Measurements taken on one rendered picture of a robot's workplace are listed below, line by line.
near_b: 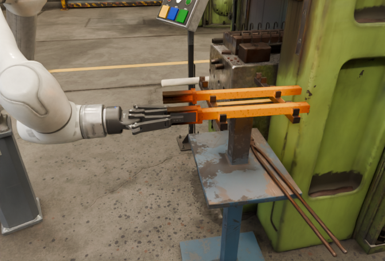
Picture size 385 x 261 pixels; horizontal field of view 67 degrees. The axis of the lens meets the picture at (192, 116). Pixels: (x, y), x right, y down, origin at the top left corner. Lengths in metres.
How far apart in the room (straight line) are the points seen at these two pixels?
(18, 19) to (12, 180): 0.84
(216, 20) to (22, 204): 5.33
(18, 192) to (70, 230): 0.34
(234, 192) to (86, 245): 1.02
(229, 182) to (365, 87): 0.69
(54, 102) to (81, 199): 1.39
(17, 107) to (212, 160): 0.67
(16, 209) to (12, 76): 1.31
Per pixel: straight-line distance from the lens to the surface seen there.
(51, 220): 1.94
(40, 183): 2.22
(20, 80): 0.63
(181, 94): 0.89
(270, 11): 1.71
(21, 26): 1.31
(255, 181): 0.99
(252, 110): 0.82
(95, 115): 0.77
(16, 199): 1.84
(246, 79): 1.30
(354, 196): 1.63
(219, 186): 0.96
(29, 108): 0.63
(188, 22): 1.77
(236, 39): 1.38
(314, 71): 1.11
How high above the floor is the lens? 1.32
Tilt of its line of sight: 29 degrees down
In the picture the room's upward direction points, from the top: straight up
